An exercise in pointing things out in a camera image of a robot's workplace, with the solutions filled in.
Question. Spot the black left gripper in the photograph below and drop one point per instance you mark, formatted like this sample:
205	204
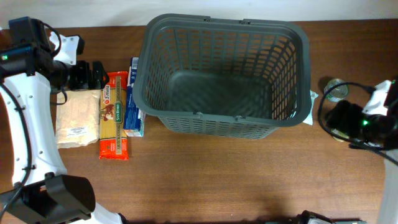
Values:
83	67

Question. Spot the beige grain bag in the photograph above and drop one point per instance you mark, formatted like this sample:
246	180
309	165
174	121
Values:
77	118

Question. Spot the blue cardboard box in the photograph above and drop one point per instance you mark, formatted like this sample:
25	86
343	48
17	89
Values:
133	117

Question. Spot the orange spaghetti packet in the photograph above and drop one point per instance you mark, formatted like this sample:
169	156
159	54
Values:
112	138

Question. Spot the grey plastic shopping basket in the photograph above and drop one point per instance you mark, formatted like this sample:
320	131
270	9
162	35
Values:
223	77

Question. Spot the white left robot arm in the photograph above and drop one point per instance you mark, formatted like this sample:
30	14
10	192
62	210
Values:
39	63

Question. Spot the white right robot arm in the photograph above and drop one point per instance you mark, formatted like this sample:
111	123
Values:
371	128

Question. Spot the white green wrapped snack pack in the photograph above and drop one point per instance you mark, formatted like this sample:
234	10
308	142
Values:
309	119

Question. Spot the small metal tin can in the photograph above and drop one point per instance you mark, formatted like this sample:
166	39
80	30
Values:
338	93

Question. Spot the green lid glass jar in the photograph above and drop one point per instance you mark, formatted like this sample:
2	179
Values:
339	136

